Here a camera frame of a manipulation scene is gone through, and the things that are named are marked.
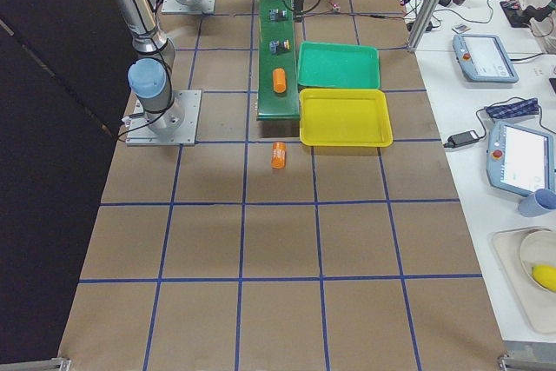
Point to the blue plaid cloth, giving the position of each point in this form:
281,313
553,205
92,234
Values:
523,107

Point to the green push button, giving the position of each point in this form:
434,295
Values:
278,15

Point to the beige tray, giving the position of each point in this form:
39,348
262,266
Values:
537,304

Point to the green plastic tray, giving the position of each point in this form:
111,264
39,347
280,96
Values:
338,65

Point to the blue cup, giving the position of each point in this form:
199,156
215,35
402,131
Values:
540,202

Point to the beige bowl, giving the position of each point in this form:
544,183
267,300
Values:
537,248

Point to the yellow push button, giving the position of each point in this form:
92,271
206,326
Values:
277,47

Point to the near blue teach pendant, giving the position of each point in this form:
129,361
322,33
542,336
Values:
520,160

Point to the orange cylinder marked 4680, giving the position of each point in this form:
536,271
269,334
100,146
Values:
279,152

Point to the green conveyor belt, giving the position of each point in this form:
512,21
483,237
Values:
278,97

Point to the blue teach pendant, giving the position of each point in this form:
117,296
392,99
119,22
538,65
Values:
483,59
520,160

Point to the black power adapter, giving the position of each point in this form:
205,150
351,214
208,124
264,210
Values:
461,139

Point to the yellow lemon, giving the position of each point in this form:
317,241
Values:
545,276

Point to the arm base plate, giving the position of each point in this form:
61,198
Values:
188,7
177,126

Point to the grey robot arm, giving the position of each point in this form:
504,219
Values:
150,76

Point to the yellow plastic tray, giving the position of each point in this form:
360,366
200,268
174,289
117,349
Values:
344,118

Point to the plain orange cylinder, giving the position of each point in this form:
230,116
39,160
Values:
279,80

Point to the far blue teach pendant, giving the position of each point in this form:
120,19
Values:
483,59

